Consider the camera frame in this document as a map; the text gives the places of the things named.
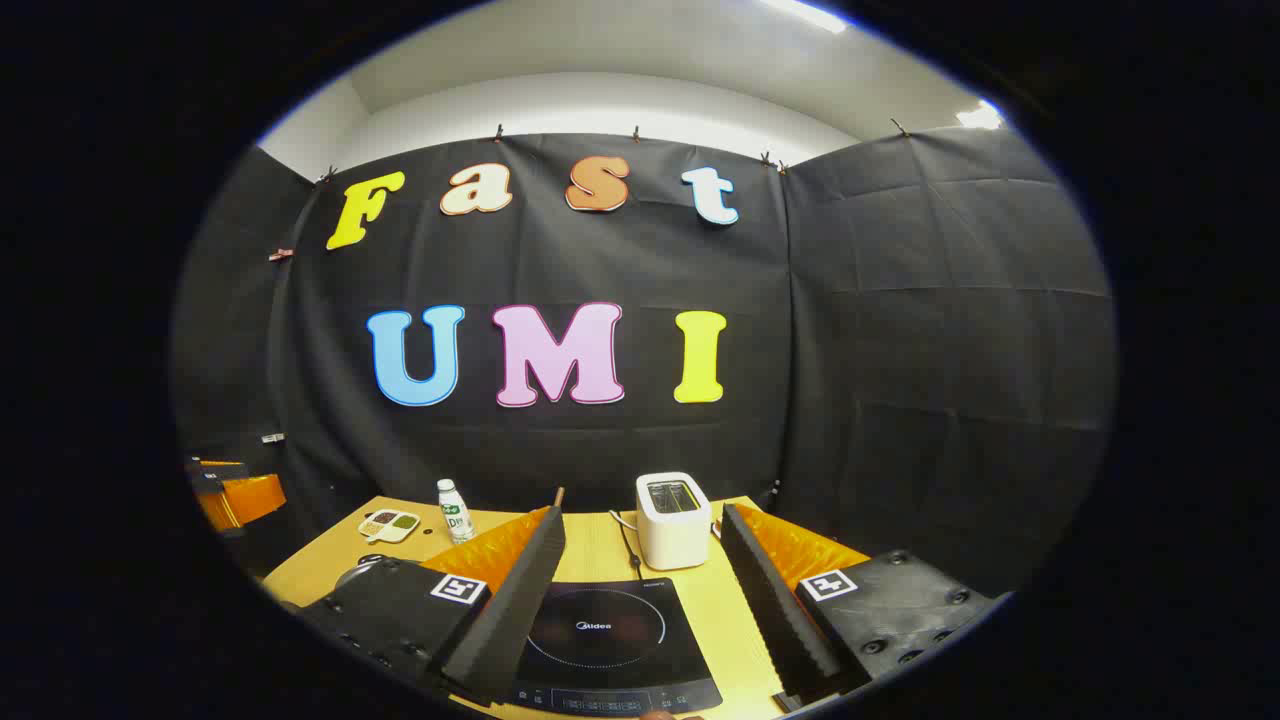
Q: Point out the black induction cooktop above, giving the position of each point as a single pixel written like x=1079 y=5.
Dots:
x=610 y=655

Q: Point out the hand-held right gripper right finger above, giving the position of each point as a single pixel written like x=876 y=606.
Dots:
x=775 y=610

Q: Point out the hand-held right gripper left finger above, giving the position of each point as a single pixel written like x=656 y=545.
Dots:
x=515 y=610

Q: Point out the white drink bottle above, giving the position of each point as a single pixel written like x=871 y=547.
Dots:
x=457 y=520

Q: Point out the white divided bean dish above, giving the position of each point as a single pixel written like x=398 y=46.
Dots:
x=388 y=525

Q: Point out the white toaster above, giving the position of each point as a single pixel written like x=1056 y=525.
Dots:
x=672 y=535

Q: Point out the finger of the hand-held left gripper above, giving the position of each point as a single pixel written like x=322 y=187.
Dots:
x=245 y=500

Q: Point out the black backdrop cloth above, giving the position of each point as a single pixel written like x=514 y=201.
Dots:
x=850 y=350

